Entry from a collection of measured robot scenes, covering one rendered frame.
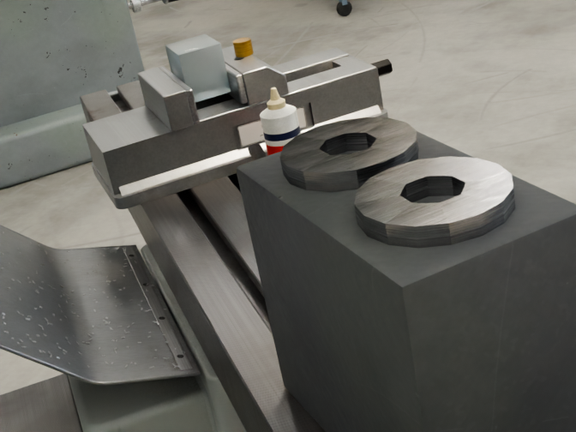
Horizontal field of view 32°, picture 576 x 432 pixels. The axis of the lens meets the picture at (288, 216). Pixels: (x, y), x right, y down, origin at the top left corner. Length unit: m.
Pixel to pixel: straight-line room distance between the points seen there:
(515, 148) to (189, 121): 2.34
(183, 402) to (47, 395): 0.28
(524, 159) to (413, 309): 2.82
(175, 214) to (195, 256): 0.11
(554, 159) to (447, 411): 2.77
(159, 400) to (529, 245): 0.54
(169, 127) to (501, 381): 0.67
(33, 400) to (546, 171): 2.25
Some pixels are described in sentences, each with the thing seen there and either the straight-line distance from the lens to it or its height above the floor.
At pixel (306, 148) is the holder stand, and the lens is 0.66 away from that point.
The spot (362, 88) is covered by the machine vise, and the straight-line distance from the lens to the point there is 1.22.
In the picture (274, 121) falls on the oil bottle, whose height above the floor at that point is 0.98.
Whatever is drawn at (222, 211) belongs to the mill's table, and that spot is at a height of 0.90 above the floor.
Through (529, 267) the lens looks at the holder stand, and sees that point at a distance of 0.55.
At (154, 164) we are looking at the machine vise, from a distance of 1.15.
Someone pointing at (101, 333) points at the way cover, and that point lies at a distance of 1.03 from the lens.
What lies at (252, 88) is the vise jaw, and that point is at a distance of 1.16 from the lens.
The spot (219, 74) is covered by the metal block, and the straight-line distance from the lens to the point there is 1.18.
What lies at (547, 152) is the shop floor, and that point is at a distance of 3.36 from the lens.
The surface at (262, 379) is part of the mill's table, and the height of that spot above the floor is 0.90.
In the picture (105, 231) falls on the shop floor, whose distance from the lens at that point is 3.37.
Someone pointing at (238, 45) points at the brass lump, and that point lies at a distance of 1.21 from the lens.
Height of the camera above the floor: 1.34
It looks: 25 degrees down
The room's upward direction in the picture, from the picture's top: 11 degrees counter-clockwise
